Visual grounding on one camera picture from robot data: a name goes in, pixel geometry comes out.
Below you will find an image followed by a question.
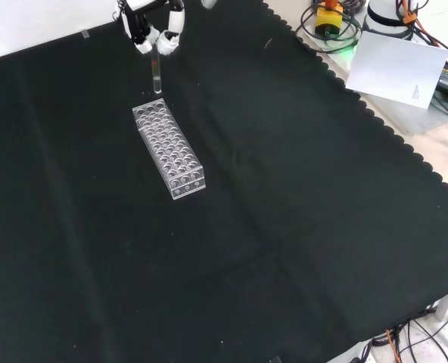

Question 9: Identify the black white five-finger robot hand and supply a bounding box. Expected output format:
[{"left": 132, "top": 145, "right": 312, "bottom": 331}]
[{"left": 113, "top": 0, "right": 218, "bottom": 57}]

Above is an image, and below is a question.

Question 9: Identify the clear glass test tube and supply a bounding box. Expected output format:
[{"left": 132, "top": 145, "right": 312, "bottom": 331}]
[{"left": 151, "top": 41, "right": 163, "bottom": 95}]

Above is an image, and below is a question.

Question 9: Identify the clear plastic test tube rack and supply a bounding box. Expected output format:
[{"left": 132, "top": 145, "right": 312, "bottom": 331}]
[{"left": 131, "top": 98, "right": 207, "bottom": 201}]

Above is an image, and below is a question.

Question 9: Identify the yellow stop button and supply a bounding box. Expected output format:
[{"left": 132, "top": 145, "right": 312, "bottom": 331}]
[{"left": 315, "top": 0, "right": 343, "bottom": 39}]

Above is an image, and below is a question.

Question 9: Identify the black bench cloth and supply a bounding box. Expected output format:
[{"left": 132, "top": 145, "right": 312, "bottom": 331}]
[{"left": 0, "top": 0, "right": 448, "bottom": 363}]

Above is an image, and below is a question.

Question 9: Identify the white paper sheet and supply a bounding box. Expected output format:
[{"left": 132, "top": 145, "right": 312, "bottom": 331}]
[{"left": 344, "top": 30, "right": 448, "bottom": 111}]

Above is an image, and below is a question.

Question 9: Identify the orange cable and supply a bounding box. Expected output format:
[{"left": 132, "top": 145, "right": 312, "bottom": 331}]
[
  {"left": 384, "top": 327, "right": 403, "bottom": 363},
  {"left": 396, "top": 0, "right": 443, "bottom": 48}
]

